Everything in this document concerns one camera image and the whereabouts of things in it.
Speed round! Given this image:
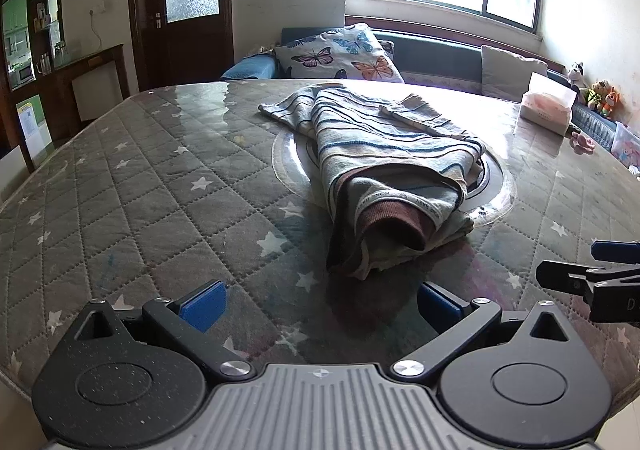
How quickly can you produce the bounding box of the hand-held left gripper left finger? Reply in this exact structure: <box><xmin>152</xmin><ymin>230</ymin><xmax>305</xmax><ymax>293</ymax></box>
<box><xmin>70</xmin><ymin>279</ymin><xmax>255</xmax><ymax>382</ymax></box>

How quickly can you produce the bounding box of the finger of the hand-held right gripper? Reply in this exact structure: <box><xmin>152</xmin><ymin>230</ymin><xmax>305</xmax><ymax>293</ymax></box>
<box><xmin>535</xmin><ymin>259</ymin><xmax>640</xmax><ymax>294</ymax></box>
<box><xmin>591</xmin><ymin>239</ymin><xmax>640</xmax><ymax>262</ymax></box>

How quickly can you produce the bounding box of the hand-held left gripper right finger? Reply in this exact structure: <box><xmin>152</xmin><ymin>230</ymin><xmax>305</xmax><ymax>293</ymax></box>
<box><xmin>391</xmin><ymin>281</ymin><xmax>572</xmax><ymax>384</ymax></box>

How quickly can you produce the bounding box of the striped knit sweater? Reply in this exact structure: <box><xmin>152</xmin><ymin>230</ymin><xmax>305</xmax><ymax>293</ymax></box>
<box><xmin>258</xmin><ymin>84</ymin><xmax>488</xmax><ymax>280</ymax></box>

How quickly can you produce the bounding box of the clear plastic storage box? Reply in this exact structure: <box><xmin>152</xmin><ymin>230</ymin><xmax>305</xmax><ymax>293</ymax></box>
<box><xmin>611</xmin><ymin>123</ymin><xmax>640</xmax><ymax>167</ymax></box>

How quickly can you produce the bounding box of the small pink toy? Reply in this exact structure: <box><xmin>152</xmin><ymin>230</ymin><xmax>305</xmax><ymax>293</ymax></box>
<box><xmin>570</xmin><ymin>130</ymin><xmax>596</xmax><ymax>154</ymax></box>

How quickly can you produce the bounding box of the orange plush toy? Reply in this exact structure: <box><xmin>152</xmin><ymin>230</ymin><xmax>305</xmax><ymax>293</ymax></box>
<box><xmin>600</xmin><ymin>85</ymin><xmax>624</xmax><ymax>119</ymax></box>

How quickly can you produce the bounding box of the pink and white tissue box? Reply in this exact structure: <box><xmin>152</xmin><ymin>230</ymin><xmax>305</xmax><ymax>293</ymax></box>
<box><xmin>519</xmin><ymin>72</ymin><xmax>578</xmax><ymax>135</ymax></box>

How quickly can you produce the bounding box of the yellow green plush toy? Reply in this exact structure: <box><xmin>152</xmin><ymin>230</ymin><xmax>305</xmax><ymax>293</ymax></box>
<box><xmin>586</xmin><ymin>79</ymin><xmax>608</xmax><ymax>111</ymax></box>

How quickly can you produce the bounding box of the round glass turntable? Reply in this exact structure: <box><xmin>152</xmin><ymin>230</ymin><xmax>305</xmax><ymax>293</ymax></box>
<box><xmin>271</xmin><ymin>127</ymin><xmax>518</xmax><ymax>231</ymax></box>

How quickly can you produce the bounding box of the grey cushion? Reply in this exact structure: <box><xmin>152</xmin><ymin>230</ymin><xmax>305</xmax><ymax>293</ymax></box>
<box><xmin>480</xmin><ymin>44</ymin><xmax>548</xmax><ymax>101</ymax></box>

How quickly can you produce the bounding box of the blue cushion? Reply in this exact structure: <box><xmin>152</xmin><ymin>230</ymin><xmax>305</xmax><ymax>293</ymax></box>
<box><xmin>220</xmin><ymin>55</ymin><xmax>278</xmax><ymax>81</ymax></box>

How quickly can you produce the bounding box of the white paper sign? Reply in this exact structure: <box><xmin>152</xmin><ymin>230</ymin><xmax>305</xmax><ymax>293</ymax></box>
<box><xmin>15</xmin><ymin>95</ymin><xmax>54</xmax><ymax>167</ymax></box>

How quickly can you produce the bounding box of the blue sofa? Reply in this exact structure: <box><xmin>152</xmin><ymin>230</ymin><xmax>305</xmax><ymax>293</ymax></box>
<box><xmin>220</xmin><ymin>23</ymin><xmax>621</xmax><ymax>136</ymax></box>

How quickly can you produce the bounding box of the wooden door with frosted glass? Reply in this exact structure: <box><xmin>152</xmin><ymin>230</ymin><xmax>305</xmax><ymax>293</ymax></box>
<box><xmin>127</xmin><ymin>0</ymin><xmax>236</xmax><ymax>92</ymax></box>

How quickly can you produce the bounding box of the dark wooden cabinet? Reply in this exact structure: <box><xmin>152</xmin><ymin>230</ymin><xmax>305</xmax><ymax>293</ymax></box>
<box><xmin>0</xmin><ymin>0</ymin><xmax>128</xmax><ymax>151</ymax></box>

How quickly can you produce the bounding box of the butterfly print pillow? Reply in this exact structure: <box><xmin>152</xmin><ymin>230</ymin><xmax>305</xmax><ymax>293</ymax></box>
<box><xmin>272</xmin><ymin>23</ymin><xmax>406</xmax><ymax>84</ymax></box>

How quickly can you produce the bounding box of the microwave oven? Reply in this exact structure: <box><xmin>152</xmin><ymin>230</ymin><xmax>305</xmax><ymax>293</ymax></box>
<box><xmin>10</xmin><ymin>63</ymin><xmax>37</xmax><ymax>89</ymax></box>

